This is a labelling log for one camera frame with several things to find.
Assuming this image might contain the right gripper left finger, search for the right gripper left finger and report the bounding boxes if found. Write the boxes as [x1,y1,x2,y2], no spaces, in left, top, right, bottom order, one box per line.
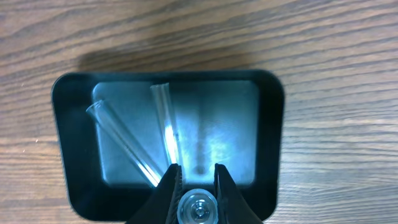
[126,163,183,224]

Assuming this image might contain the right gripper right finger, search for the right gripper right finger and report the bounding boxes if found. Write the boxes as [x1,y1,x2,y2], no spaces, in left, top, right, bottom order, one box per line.
[213,163,264,224]

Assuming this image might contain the black tray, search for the black tray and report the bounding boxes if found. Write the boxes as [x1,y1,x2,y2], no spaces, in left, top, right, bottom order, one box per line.
[50,68,285,222]

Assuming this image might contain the clear test tube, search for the clear test tube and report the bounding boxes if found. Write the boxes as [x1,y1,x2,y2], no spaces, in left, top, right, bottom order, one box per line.
[149,82,185,175]
[85,99,165,189]
[176,188,220,224]

